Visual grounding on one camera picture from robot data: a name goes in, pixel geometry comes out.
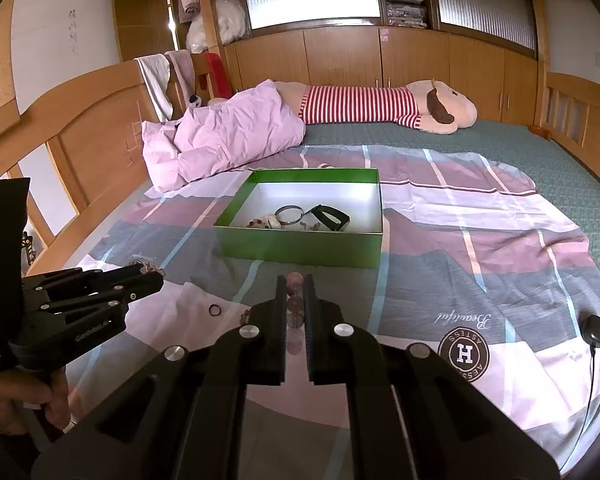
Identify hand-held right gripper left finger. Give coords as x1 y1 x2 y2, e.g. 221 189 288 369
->
30 274 288 480

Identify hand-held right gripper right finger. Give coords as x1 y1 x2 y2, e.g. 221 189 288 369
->
302 274 561 480

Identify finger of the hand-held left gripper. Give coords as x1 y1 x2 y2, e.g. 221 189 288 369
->
22 262 151 303
40 272 165 318

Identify brown stone bracelet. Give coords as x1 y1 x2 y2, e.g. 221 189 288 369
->
286 272 307 356

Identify green cardboard box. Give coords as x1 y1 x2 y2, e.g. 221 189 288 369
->
213 168 385 269

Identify silver metal bangle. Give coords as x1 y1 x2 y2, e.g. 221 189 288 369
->
274 204 305 227

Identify person's left hand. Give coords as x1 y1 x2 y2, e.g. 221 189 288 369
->
0 367 71 433

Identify black wristband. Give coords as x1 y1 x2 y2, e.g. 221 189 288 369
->
305 204 352 232

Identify wooden bed headboard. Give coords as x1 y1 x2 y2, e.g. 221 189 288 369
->
0 60 191 281

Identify patchwork printed bedsheet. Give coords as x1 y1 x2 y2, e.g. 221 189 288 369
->
75 144 600 480

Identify pink duvet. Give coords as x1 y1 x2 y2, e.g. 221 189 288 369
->
141 79 307 198

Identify white towel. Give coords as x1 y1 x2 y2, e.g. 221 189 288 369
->
135 55 173 122

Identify striped plush toy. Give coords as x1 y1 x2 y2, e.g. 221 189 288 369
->
275 78 478 135

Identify pink cloth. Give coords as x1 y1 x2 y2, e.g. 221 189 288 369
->
165 50 197 101

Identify wooden shelf unit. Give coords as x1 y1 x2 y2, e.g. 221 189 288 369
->
110 0 173 61

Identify green bed mattress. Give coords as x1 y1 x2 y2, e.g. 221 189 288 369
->
130 120 600 321

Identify white stuffed bags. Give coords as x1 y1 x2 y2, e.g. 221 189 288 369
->
187 0 253 56

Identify black round puck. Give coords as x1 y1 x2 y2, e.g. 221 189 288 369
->
580 314 600 347

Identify white cord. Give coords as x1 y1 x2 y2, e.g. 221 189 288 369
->
252 162 336 172

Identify wooden wall cabinets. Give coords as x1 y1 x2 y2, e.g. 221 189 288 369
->
222 27 538 123

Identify black cable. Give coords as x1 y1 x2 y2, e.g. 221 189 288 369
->
572 344 599 441

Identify wooden bed side rail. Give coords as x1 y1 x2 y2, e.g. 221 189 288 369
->
532 72 600 161

